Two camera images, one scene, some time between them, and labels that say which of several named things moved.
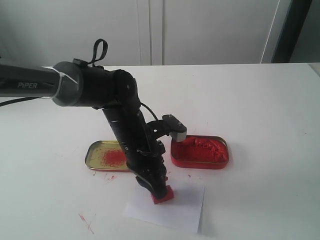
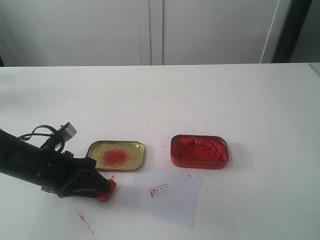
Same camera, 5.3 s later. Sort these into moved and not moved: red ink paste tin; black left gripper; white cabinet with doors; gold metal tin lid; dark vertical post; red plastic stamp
Moved: red plastic stamp; black left gripper
Not moved: white cabinet with doors; red ink paste tin; dark vertical post; gold metal tin lid
